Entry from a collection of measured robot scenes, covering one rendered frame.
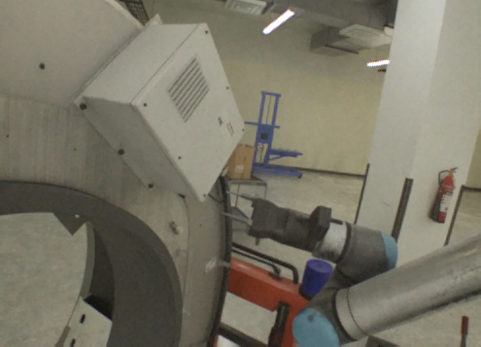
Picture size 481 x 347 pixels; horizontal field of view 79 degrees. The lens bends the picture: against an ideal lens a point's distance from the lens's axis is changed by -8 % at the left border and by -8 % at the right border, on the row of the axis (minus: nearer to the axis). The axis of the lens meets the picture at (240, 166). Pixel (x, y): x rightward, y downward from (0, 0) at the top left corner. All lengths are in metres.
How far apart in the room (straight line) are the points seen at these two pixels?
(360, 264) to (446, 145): 2.79
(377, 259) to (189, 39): 0.52
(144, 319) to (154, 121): 0.57
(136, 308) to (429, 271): 0.67
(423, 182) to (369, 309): 2.79
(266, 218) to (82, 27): 0.45
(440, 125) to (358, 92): 7.60
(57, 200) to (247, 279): 1.14
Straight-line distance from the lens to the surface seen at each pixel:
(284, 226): 0.63
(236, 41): 9.53
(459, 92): 3.43
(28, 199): 0.44
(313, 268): 1.34
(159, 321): 0.84
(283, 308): 1.45
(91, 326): 1.09
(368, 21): 6.19
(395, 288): 0.54
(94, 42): 0.52
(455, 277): 0.52
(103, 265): 1.15
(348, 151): 10.78
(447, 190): 3.36
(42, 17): 0.48
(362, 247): 0.66
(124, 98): 0.43
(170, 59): 0.46
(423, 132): 3.18
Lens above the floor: 1.69
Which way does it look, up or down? 11 degrees down
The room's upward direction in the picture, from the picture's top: 9 degrees clockwise
